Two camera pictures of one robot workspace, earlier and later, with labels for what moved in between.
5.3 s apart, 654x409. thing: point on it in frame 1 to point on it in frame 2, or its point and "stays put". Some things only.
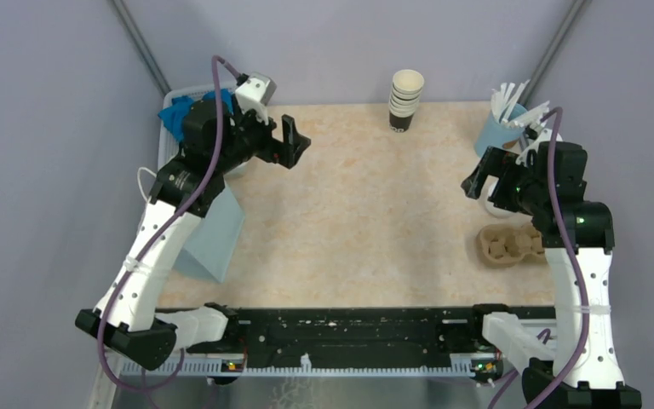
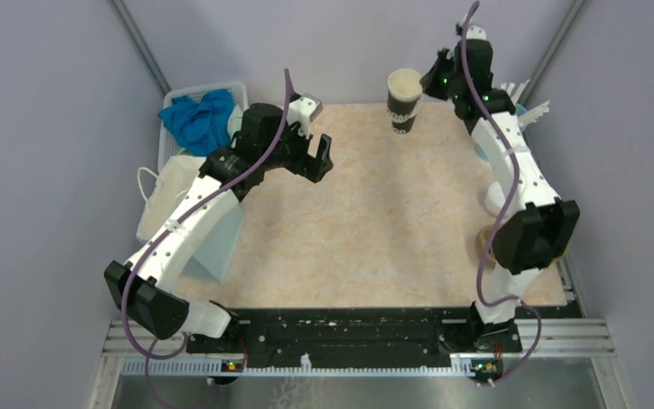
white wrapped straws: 503,99 stays put
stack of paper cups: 406,87 stays put
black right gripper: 498,163 to 427,81
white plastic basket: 168,142 stays put
